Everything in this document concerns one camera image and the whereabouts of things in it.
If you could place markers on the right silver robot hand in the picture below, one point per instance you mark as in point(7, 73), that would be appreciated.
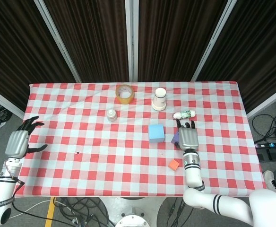
point(188, 139)

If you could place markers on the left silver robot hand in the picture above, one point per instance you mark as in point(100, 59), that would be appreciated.
point(17, 144)

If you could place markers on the medium purple foam cube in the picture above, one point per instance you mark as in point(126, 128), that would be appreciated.
point(175, 138)

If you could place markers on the small orange foam cube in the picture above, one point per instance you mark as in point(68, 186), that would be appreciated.
point(173, 164)

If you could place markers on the large blue foam cube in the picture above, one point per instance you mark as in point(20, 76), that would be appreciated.
point(156, 133)

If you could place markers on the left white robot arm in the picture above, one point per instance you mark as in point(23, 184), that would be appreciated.
point(3, 186)

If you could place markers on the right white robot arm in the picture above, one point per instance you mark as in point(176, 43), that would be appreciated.
point(192, 172)

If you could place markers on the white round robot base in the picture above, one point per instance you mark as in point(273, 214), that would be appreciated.
point(131, 210)

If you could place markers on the white bottle green label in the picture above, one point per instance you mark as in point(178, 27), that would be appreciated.
point(184, 114)

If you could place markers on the white paper cup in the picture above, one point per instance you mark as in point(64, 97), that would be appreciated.
point(159, 101)

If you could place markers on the yellow packing tape roll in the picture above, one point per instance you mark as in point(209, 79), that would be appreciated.
point(125, 99)

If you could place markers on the red white checkered tablecloth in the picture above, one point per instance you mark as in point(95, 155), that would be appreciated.
point(93, 165)

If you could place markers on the small grey lidded jar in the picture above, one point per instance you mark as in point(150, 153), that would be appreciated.
point(111, 116)

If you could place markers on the white sneaker black laces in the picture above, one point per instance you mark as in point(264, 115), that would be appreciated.
point(269, 177)

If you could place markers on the dark ribbed partition panel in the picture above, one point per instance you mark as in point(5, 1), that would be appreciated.
point(93, 37)
point(17, 47)
point(175, 35)
point(258, 47)

